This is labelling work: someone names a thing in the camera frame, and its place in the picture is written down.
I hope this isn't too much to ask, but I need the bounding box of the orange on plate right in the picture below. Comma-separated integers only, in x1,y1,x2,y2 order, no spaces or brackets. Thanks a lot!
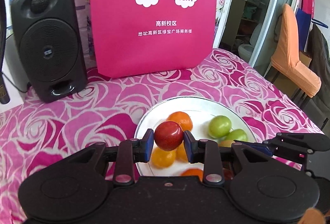
218,140,235,147

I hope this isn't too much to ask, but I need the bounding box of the small red tomato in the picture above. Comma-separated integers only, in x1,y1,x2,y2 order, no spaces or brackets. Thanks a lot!
154,121,184,151

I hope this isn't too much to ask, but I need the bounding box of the blue hanging bag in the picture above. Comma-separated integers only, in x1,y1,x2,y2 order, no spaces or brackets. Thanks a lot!
295,6,330,53

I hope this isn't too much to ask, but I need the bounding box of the orange covered chair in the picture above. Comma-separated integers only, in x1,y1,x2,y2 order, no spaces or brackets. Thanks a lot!
271,4,322,109

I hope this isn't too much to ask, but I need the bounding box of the dark orange tangerine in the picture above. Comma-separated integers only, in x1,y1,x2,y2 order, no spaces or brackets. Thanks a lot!
180,168,203,181

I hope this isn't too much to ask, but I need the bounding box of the pink tote bag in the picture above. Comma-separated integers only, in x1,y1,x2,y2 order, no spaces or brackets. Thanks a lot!
90,0,216,78

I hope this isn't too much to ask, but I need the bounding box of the white ceramic plate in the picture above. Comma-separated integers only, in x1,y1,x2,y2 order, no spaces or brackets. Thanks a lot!
134,96,257,177

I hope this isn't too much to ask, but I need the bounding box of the orange tangerine with leaf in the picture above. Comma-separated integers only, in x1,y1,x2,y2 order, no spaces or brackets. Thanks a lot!
167,111,193,131

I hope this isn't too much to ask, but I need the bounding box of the dark hanging garment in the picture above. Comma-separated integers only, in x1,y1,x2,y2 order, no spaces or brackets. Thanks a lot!
308,24,329,129

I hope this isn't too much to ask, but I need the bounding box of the black speaker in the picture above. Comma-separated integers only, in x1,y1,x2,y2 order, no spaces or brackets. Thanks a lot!
11,0,87,103

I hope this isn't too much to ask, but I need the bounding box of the dark red plum front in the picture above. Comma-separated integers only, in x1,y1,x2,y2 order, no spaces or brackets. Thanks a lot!
223,168,234,181

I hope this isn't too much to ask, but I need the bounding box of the pink rose tablecloth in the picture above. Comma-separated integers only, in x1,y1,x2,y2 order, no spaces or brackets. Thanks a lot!
1,49,319,223

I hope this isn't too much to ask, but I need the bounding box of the large green tomato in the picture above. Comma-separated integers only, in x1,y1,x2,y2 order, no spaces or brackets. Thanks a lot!
225,129,248,142

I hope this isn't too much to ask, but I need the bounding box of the black cable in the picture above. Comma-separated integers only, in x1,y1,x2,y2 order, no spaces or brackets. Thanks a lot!
0,0,11,104

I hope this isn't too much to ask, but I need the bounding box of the small yellow orange tangerine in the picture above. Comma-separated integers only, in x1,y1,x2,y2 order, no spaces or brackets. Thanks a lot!
151,147,176,169

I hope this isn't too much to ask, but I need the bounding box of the white cup box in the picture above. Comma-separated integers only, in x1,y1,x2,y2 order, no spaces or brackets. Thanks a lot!
1,34,28,112

